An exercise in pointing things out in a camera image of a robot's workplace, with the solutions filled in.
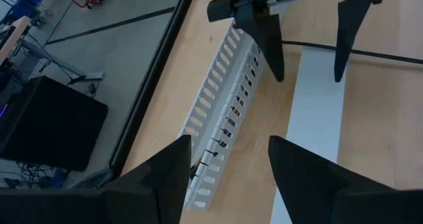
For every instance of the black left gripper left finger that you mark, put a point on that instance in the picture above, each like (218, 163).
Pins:
(158, 191)

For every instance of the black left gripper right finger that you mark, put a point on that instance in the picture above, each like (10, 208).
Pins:
(307, 187)

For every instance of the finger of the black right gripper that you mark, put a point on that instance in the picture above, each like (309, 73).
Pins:
(350, 25)
(267, 35)

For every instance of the white duct cover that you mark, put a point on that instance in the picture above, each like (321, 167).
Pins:
(314, 118)

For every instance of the black computer tower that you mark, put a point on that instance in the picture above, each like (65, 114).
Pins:
(49, 125)

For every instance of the grey desk leg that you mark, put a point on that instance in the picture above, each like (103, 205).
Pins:
(59, 62)

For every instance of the wooden desk edge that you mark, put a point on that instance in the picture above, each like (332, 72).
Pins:
(15, 32)

